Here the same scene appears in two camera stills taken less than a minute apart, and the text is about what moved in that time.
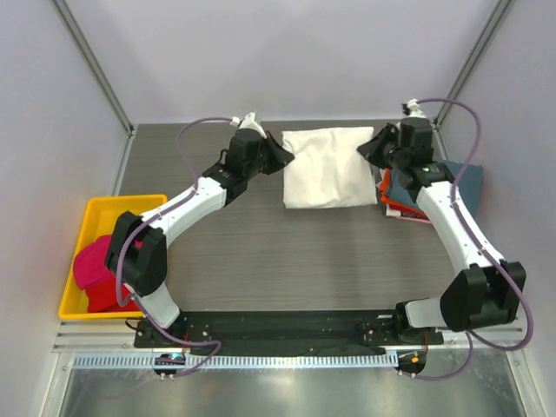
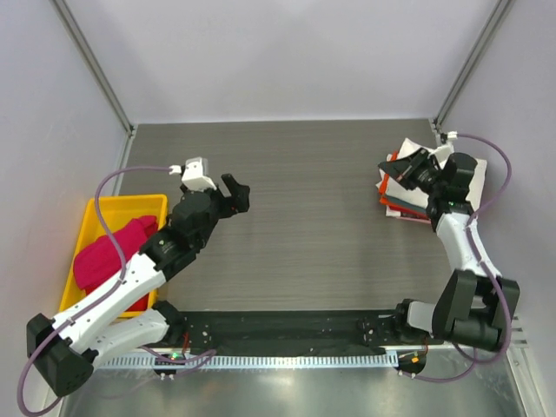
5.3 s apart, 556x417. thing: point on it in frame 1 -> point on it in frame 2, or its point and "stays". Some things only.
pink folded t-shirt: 413,219 stays
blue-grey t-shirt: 469,184 -> 397,201
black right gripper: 381,148 -> 411,165
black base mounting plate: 278,328 stays
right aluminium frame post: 495,18 stays
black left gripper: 281,157 -> 238,204
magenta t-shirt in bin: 89,266 stays
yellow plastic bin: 101,215 stays
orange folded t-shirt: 386,197 stays
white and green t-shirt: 327,169 -> 477,188
